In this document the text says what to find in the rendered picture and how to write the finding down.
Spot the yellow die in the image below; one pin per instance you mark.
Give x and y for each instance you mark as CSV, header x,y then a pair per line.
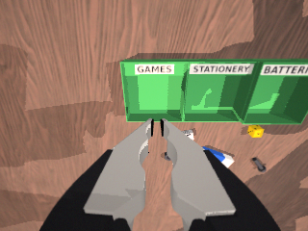
x,y
255,131

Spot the blue and white eraser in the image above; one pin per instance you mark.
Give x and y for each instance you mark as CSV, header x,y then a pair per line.
x,y
226,159

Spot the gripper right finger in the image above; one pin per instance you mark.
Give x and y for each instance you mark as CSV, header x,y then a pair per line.
x,y
203,187

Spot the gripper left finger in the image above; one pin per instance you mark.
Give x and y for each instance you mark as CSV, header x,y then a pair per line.
x,y
112,187

